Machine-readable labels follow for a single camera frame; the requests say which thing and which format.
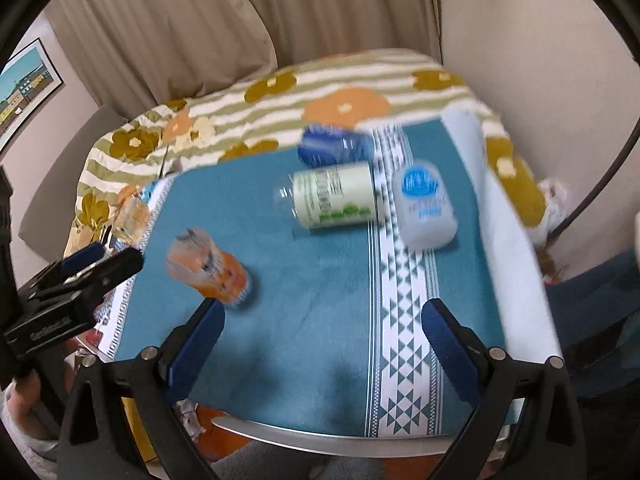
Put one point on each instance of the pale blue cloth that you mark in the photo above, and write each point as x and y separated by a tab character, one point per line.
505	240

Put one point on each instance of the person's left hand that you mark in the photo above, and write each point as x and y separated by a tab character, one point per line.
26	402

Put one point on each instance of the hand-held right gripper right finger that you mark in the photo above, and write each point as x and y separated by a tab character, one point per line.
447	347

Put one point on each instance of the framed wall picture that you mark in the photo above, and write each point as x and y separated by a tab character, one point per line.
27	90

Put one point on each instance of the dark teal fabric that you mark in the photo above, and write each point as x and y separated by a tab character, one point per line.
600	305

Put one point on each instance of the dark blue label cup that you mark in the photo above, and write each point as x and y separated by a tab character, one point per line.
334	146

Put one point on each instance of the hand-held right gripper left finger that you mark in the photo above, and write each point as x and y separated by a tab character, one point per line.
199	347

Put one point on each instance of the green label clear cup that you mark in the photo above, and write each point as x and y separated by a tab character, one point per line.
336	195

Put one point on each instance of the beige curtain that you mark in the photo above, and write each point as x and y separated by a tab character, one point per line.
240	20

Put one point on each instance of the black curved tube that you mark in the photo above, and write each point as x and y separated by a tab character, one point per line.
612	165

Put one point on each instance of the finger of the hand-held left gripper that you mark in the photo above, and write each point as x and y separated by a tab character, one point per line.
82	259
112	266

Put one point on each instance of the white cup light blue label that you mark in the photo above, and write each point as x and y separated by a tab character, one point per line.
425	205

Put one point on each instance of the white plastic bag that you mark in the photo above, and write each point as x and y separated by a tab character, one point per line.
552	200

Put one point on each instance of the teal patterned towel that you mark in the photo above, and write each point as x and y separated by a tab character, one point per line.
310	320

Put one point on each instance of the small clear glass cup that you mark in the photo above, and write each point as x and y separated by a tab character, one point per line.
131	217

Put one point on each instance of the floral striped blanket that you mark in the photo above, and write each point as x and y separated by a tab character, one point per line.
330	85

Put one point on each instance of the crumpled grey paper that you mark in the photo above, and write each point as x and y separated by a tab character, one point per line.
192	417

